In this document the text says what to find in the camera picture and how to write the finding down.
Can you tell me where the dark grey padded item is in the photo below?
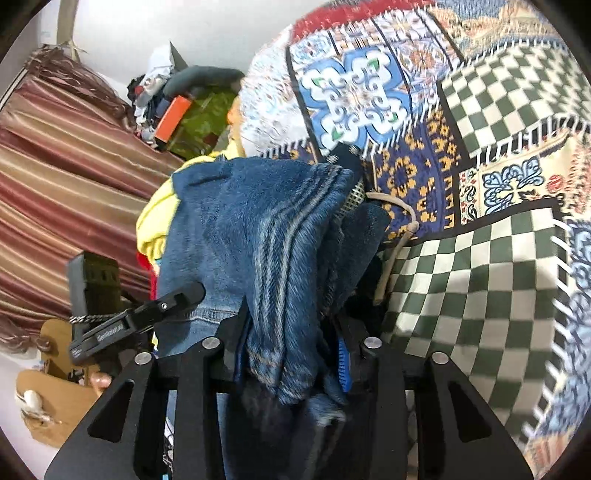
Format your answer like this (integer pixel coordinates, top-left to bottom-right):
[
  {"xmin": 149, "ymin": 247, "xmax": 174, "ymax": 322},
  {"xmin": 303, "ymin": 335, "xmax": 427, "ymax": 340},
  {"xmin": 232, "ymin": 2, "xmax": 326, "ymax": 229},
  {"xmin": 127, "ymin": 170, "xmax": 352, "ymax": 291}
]
[{"xmin": 165, "ymin": 66, "xmax": 245, "ymax": 100}]

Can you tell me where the yellow garment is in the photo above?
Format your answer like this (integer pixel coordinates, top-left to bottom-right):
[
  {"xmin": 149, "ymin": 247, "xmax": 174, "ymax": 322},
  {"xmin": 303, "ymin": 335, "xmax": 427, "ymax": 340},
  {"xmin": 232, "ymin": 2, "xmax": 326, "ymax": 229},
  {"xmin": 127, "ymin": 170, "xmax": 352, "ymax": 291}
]
[{"xmin": 136, "ymin": 154, "xmax": 232, "ymax": 269}]

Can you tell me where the patchwork printed blanket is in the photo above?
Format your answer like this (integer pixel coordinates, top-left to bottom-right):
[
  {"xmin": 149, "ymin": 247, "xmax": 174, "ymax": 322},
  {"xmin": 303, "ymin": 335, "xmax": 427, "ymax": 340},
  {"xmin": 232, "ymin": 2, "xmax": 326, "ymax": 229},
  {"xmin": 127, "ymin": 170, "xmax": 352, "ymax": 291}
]
[{"xmin": 238, "ymin": 0, "xmax": 591, "ymax": 480}]

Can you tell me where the green patterned cloth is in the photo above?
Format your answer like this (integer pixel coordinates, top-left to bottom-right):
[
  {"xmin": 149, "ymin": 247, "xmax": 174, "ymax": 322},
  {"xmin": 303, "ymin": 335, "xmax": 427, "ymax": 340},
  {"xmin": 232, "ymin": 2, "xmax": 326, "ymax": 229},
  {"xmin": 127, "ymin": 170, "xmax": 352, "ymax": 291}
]
[{"xmin": 166, "ymin": 90, "xmax": 238, "ymax": 158}]

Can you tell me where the pile of mixed clothes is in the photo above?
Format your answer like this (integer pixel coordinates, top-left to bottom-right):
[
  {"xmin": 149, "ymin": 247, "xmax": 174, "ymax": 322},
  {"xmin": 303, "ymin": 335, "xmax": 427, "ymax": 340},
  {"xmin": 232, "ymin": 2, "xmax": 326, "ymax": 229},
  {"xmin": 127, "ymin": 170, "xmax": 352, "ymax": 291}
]
[{"xmin": 127, "ymin": 41, "xmax": 186, "ymax": 141}]

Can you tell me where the person's left hand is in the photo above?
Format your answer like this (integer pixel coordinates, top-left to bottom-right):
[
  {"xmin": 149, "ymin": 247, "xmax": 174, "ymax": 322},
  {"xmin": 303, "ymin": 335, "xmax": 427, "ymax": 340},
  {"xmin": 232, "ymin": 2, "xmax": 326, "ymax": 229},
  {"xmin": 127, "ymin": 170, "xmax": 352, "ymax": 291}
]
[{"xmin": 90, "ymin": 371, "xmax": 113, "ymax": 396}]

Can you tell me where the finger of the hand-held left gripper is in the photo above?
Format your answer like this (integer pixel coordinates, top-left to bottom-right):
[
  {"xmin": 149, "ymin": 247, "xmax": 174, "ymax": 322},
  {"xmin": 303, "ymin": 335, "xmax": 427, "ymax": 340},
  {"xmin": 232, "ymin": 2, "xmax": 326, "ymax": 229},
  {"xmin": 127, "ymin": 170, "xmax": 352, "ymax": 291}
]
[{"xmin": 122, "ymin": 281, "xmax": 206, "ymax": 330}]

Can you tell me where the red garment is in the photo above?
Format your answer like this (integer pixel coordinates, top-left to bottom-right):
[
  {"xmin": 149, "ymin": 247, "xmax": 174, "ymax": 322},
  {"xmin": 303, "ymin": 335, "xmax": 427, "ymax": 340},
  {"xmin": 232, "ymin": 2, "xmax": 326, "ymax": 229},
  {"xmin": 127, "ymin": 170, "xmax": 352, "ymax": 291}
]
[{"xmin": 136, "ymin": 251, "xmax": 161, "ymax": 302}]

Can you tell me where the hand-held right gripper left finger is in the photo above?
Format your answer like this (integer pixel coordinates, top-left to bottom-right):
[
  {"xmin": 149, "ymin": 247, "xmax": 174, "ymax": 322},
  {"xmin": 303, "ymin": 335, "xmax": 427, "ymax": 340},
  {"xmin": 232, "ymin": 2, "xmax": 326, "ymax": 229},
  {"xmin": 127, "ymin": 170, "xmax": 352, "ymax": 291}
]
[{"xmin": 44, "ymin": 300, "xmax": 250, "ymax": 480}]

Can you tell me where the cardboard box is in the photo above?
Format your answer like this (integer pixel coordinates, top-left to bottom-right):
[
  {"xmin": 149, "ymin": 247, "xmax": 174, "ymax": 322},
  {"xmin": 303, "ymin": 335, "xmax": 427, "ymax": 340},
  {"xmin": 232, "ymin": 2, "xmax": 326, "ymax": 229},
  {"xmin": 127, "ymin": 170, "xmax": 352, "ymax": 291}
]
[{"xmin": 16, "ymin": 318, "xmax": 112, "ymax": 449}]

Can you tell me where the beige cord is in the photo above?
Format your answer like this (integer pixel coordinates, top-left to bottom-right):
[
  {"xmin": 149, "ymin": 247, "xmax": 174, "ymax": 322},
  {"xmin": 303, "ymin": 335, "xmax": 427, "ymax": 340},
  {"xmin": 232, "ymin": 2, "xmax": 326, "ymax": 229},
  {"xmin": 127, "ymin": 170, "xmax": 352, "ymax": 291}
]
[{"xmin": 367, "ymin": 191, "xmax": 421, "ymax": 305}]

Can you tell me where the blue denim fleece garment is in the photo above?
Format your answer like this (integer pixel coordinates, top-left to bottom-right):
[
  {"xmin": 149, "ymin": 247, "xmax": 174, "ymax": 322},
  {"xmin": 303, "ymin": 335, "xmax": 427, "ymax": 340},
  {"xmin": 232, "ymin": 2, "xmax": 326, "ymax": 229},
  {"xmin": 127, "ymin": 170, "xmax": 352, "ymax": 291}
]
[{"xmin": 154, "ymin": 157, "xmax": 393, "ymax": 480}]

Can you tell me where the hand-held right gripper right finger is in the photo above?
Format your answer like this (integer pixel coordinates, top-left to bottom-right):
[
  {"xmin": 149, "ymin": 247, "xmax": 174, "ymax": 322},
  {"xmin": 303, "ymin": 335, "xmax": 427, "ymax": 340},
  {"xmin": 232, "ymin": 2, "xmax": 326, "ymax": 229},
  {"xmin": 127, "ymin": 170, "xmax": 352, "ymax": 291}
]
[{"xmin": 333, "ymin": 314, "xmax": 536, "ymax": 480}]

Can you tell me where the orange box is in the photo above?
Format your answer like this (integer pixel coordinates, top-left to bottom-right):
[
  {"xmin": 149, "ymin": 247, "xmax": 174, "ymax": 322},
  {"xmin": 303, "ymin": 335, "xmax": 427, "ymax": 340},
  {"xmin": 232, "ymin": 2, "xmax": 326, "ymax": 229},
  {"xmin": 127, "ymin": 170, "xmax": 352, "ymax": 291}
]
[{"xmin": 154, "ymin": 96, "xmax": 192, "ymax": 145}]

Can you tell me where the striped maroon curtain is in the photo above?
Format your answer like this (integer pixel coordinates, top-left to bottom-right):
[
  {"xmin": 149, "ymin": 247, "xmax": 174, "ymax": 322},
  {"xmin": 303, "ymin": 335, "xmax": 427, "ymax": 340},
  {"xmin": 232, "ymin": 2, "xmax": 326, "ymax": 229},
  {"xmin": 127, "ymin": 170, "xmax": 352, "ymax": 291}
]
[{"xmin": 0, "ymin": 46, "xmax": 185, "ymax": 356}]

